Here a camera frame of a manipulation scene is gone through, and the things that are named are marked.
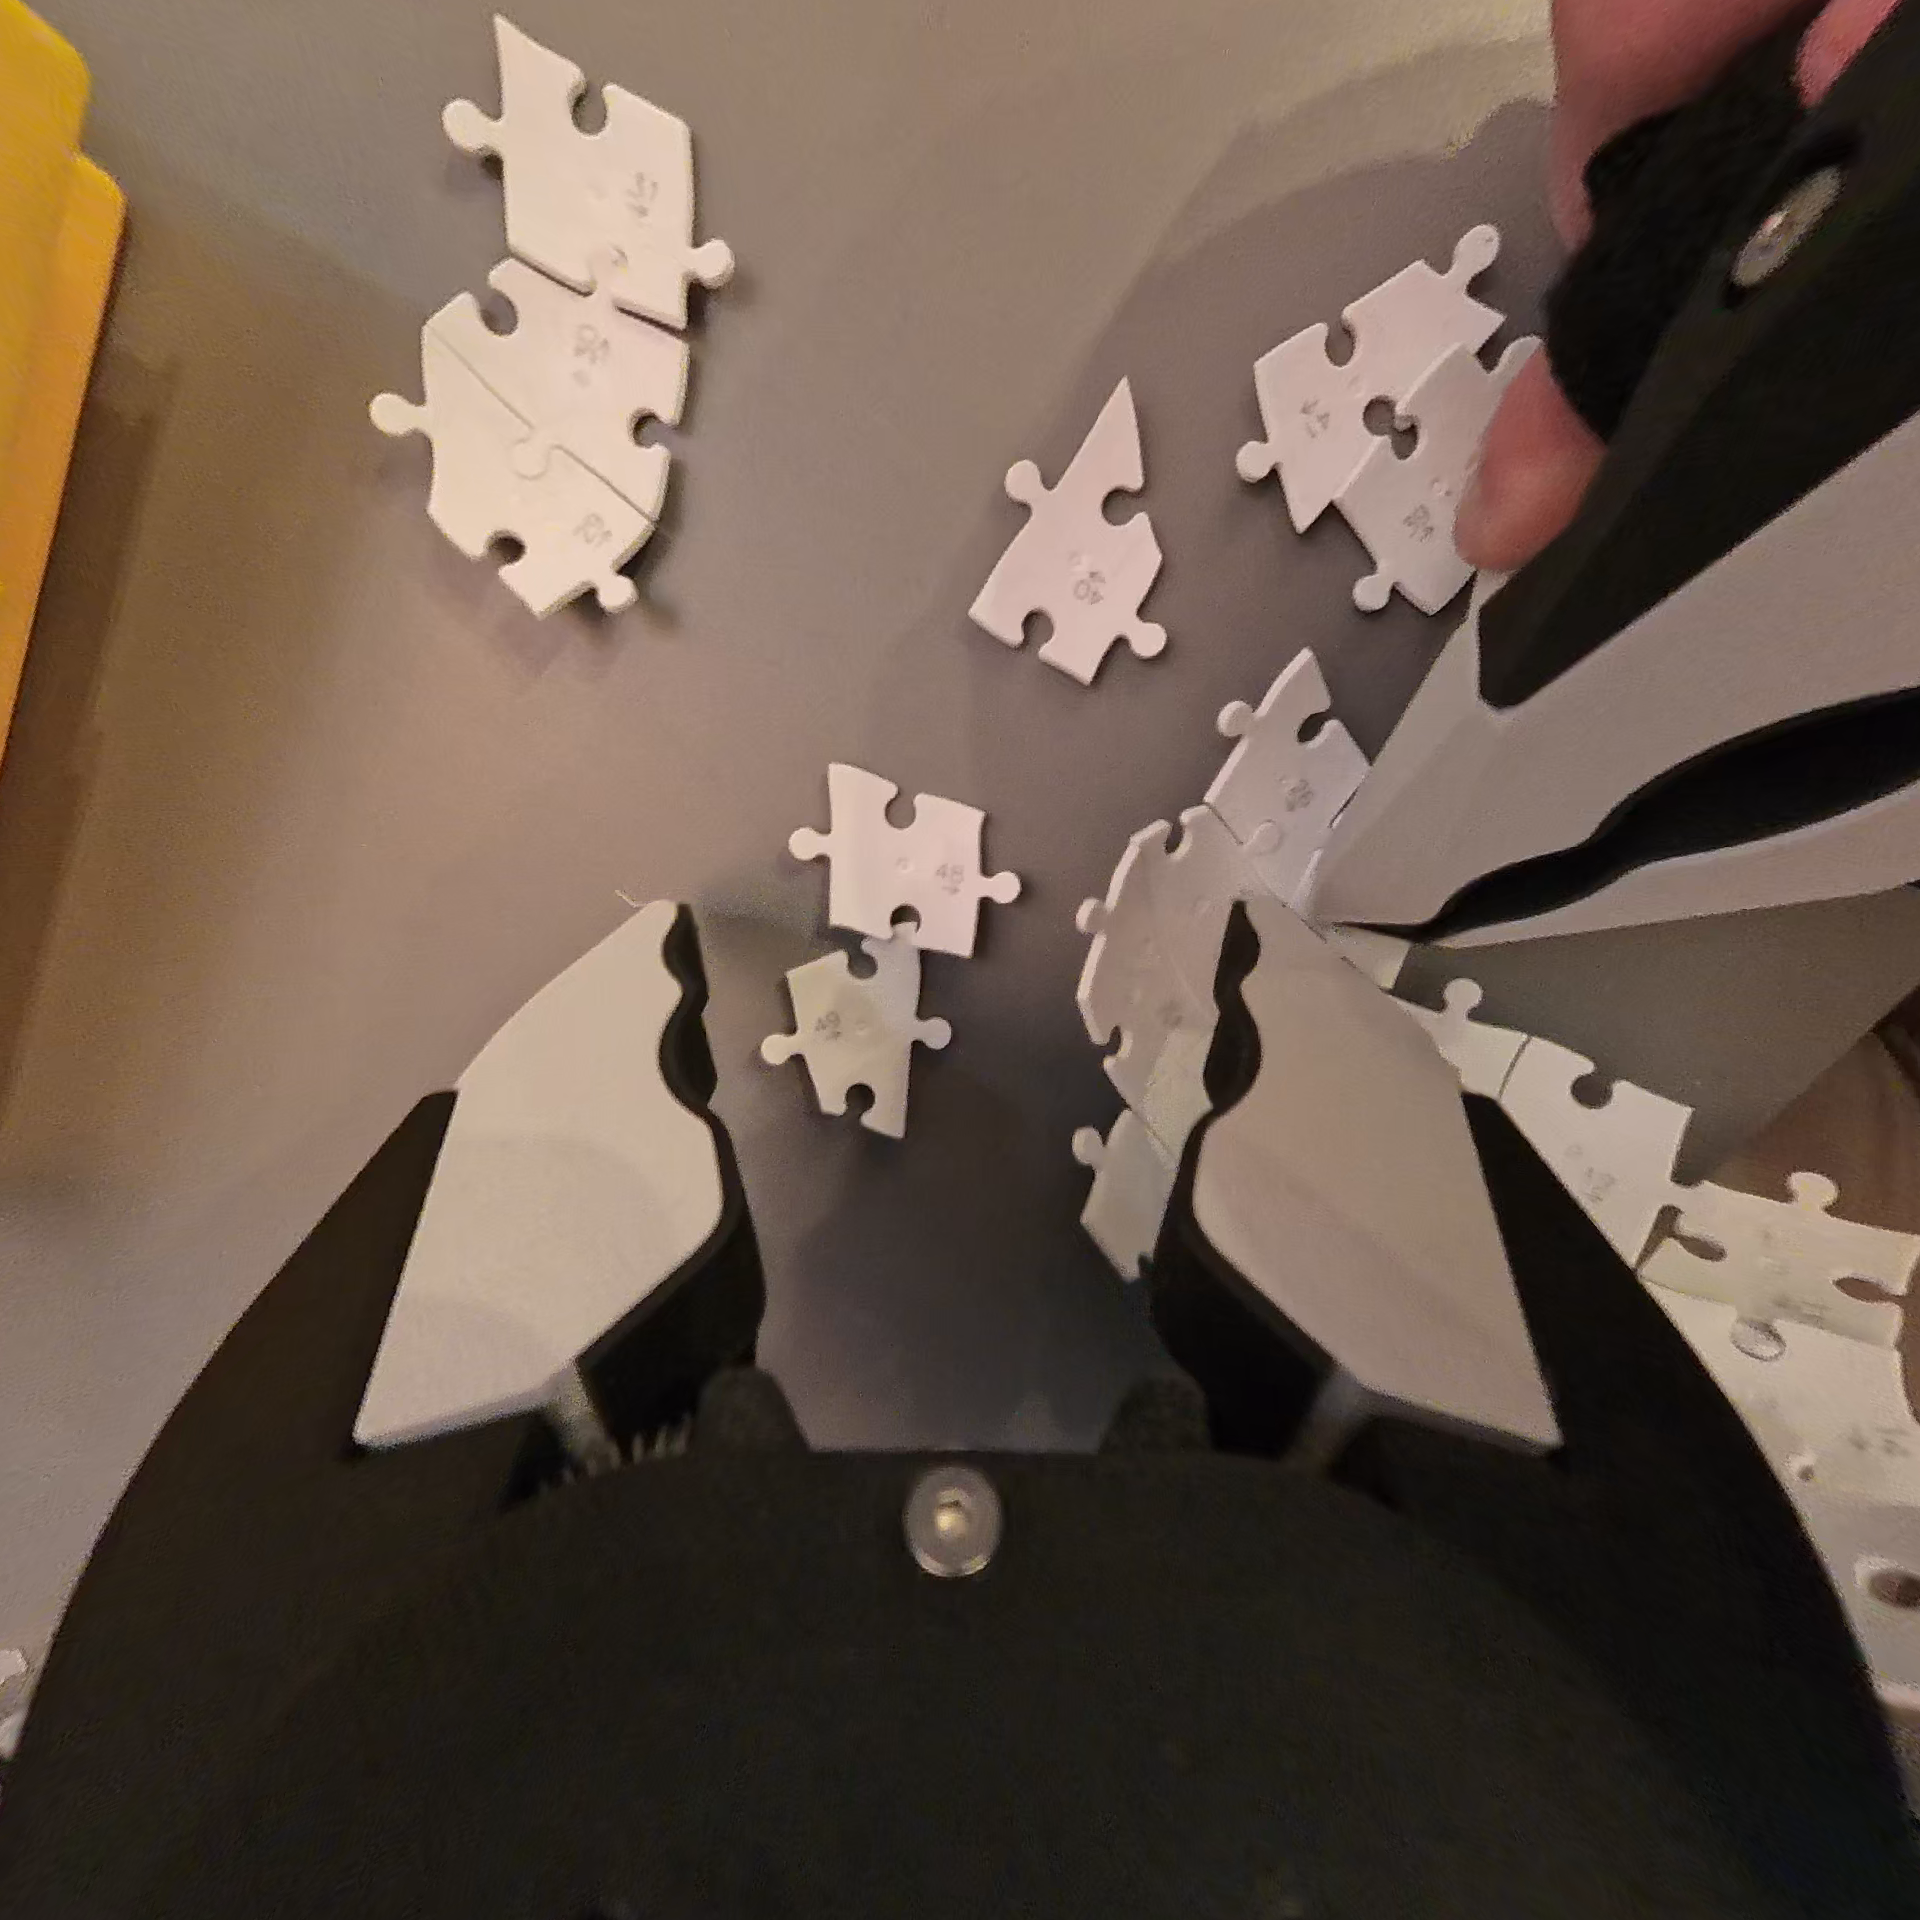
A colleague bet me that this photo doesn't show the yellow plastic bin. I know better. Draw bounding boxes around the yellow plastic bin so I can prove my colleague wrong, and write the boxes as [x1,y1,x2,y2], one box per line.
[0,0,130,751]

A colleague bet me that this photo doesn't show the small curved puzzle section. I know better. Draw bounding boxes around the small curved puzzle section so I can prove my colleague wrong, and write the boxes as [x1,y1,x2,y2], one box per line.
[1074,647,1374,1280]

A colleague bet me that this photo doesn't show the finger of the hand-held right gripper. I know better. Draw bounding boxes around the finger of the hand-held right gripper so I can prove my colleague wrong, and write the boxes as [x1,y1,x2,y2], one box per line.
[1298,432,1920,940]
[1393,885,1920,1191]

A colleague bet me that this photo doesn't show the assembled white puzzle section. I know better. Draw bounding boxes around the assembled white puzzle section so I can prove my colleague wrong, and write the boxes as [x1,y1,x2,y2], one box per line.
[1327,921,1920,1719]

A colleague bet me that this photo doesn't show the person's right hand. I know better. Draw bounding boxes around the person's right hand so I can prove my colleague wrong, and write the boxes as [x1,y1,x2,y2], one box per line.
[1455,0,1910,576]

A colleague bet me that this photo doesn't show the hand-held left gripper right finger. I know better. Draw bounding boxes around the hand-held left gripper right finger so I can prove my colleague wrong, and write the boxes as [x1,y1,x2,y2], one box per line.
[1147,895,1562,1451]

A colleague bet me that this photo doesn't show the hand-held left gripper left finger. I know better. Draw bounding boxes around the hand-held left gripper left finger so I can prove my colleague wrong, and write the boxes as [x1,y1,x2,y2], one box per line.
[353,900,767,1451]

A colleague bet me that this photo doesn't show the white puzzle pieces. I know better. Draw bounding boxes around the white puzzle pieces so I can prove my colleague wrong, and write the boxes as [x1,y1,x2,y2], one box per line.
[0,16,1543,1760]

